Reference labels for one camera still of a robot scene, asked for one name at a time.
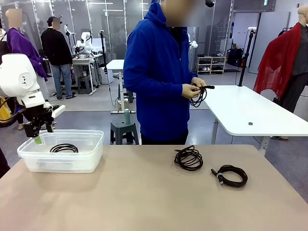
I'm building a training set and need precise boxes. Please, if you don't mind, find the black power cable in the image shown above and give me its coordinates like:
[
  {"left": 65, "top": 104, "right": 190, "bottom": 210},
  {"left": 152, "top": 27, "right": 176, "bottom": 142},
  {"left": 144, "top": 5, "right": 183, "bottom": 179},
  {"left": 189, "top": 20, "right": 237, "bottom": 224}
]
[
  {"left": 50, "top": 143, "right": 79, "bottom": 154},
  {"left": 189, "top": 83, "right": 215, "bottom": 108}
]

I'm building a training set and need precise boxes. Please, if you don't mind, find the wooden shoe rack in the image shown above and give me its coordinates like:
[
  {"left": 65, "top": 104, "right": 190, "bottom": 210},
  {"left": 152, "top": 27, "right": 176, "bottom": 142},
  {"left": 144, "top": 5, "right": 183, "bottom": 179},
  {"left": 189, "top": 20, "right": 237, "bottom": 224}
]
[{"left": 196, "top": 55, "right": 227, "bottom": 75}]

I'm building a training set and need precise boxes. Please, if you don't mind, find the grey workshop desk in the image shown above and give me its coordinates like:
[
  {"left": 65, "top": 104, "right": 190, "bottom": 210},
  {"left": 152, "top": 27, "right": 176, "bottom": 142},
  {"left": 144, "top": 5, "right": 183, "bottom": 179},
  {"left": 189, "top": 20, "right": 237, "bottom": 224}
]
[{"left": 71, "top": 55, "right": 102, "bottom": 95}]

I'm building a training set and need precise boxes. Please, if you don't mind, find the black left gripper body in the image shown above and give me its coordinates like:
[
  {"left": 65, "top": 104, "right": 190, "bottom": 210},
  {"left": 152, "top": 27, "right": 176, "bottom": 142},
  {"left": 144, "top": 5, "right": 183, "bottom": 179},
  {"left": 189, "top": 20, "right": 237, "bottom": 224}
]
[{"left": 30, "top": 108, "right": 55, "bottom": 126}]

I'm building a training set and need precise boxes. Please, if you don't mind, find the person's left hand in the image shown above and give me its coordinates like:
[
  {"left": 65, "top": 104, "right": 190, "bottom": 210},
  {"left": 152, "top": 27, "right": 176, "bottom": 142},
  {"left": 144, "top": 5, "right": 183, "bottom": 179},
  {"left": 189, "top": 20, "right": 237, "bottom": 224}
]
[{"left": 191, "top": 77, "right": 207, "bottom": 89}]

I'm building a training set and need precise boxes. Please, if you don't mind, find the yellow bag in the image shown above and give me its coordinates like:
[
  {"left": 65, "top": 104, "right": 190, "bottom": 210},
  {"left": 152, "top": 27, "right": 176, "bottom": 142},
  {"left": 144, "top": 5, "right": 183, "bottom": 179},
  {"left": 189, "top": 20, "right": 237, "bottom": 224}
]
[{"left": 0, "top": 97, "right": 12, "bottom": 121}]

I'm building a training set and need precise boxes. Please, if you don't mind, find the person's left forearm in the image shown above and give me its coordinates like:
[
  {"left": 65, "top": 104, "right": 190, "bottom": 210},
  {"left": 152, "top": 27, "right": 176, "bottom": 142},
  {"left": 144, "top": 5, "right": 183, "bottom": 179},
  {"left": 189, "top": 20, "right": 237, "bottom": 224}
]
[{"left": 186, "top": 71, "right": 199, "bottom": 82}]

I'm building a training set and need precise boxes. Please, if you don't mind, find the dark green stool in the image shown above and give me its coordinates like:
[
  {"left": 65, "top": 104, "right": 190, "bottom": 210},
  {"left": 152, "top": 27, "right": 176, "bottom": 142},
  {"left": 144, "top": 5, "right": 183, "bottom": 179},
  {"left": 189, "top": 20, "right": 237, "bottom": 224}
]
[{"left": 110, "top": 119, "right": 140, "bottom": 145}]

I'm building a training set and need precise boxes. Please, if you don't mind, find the white standing desk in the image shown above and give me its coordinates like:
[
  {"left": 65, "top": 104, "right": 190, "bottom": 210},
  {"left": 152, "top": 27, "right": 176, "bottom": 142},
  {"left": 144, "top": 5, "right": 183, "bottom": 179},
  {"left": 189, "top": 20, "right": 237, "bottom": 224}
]
[{"left": 105, "top": 59, "right": 135, "bottom": 114}]

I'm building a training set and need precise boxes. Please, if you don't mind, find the person's right forearm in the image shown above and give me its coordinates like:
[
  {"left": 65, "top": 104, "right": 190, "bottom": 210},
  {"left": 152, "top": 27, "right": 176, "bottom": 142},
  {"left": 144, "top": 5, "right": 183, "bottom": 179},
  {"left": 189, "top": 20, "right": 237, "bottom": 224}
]
[{"left": 133, "top": 72, "right": 185, "bottom": 103}]

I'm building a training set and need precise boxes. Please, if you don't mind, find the person in blue hoodie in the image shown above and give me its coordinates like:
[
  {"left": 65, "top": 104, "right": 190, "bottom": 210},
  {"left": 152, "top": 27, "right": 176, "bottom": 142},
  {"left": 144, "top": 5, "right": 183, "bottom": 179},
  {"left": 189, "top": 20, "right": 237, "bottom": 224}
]
[{"left": 123, "top": 0, "right": 207, "bottom": 145}]

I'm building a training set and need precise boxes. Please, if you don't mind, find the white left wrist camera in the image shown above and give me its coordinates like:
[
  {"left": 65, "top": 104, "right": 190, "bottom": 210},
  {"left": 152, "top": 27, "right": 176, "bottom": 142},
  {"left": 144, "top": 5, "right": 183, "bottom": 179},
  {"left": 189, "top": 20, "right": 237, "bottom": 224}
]
[{"left": 49, "top": 104, "right": 66, "bottom": 118}]

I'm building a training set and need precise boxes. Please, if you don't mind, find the person in black jacket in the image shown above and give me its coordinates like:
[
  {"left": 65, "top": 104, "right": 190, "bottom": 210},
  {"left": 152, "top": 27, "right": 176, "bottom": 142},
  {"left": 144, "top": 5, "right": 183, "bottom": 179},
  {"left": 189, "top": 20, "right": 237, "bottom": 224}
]
[{"left": 0, "top": 21, "right": 10, "bottom": 65}]

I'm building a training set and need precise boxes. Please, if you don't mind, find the person with black cap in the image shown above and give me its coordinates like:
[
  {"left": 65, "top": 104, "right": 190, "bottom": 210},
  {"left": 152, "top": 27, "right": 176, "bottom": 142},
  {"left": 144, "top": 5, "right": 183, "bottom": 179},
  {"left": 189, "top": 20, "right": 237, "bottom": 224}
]
[{"left": 40, "top": 15, "right": 77, "bottom": 100}]

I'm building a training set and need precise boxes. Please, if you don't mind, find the grey plastic stool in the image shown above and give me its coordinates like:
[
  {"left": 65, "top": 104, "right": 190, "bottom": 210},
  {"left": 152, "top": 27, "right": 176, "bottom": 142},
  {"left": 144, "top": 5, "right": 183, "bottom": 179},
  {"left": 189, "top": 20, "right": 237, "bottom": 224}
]
[{"left": 77, "top": 76, "right": 93, "bottom": 95}]

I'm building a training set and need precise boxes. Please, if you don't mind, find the black braided USB cable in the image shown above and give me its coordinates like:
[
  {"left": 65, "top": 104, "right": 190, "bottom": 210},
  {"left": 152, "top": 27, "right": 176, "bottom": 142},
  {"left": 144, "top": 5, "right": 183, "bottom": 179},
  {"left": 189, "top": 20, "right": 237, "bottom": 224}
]
[
  {"left": 211, "top": 164, "right": 248, "bottom": 188},
  {"left": 174, "top": 145, "right": 204, "bottom": 171}
]

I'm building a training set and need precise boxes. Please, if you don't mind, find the person's right hand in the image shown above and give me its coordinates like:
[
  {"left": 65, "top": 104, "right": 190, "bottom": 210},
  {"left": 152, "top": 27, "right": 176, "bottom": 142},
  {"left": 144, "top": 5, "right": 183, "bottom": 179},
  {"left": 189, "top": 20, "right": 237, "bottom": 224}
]
[{"left": 181, "top": 83, "right": 201, "bottom": 99}]

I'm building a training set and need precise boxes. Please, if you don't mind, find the black left arm hose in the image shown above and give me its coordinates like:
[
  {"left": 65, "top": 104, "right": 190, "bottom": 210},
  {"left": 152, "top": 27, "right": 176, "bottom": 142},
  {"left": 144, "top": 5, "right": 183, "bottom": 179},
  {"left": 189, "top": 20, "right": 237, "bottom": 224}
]
[{"left": 0, "top": 97, "right": 27, "bottom": 128}]

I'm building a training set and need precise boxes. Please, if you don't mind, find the red shawl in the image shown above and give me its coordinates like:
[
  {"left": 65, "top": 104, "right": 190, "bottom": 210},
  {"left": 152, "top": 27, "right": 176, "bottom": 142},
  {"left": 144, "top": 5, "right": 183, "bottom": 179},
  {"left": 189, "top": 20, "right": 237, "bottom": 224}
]
[{"left": 252, "top": 23, "right": 303, "bottom": 98}]

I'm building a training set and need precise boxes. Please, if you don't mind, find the mannequin in grey clothes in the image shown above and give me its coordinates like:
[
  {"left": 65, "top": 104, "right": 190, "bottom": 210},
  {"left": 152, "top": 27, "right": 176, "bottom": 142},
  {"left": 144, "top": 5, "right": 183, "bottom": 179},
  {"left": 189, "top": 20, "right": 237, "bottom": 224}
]
[{"left": 280, "top": 4, "right": 308, "bottom": 114}]

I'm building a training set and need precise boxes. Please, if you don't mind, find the white table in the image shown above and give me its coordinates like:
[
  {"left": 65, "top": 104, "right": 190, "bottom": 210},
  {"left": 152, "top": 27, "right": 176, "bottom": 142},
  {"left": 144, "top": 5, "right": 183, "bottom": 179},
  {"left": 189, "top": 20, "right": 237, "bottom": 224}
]
[{"left": 203, "top": 85, "right": 308, "bottom": 156}]

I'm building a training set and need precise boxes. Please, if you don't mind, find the black bag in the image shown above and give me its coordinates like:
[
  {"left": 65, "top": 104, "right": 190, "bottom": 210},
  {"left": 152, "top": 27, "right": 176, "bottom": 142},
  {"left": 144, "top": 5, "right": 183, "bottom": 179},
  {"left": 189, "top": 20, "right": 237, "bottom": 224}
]
[{"left": 227, "top": 48, "right": 244, "bottom": 68}]

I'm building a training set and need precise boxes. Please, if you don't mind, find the clear plastic storage bin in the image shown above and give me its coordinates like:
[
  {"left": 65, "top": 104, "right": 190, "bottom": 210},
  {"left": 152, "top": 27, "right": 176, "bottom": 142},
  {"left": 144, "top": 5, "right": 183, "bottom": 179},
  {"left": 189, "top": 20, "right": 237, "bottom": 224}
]
[{"left": 17, "top": 129, "right": 104, "bottom": 174}]

